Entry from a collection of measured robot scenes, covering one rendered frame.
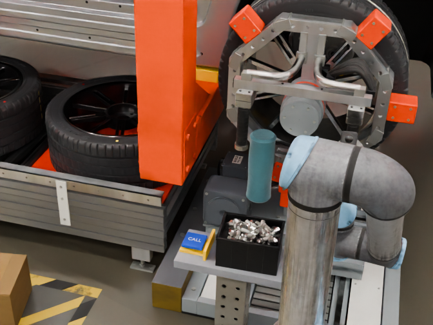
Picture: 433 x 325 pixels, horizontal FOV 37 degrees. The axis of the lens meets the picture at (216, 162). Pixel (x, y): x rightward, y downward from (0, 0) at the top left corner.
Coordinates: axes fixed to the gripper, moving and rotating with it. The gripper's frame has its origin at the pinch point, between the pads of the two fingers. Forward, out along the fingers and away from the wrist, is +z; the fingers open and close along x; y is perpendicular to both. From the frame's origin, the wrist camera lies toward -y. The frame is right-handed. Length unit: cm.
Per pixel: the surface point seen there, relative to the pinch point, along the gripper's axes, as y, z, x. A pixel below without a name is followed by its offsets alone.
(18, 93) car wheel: 32, 51, -146
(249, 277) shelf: 39, -28, -24
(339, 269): 70, 21, 4
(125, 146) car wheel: 33, 25, -85
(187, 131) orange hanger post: 10, 7, -55
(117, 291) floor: 83, -3, -80
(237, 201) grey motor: 45, 19, -38
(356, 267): 68, 21, 10
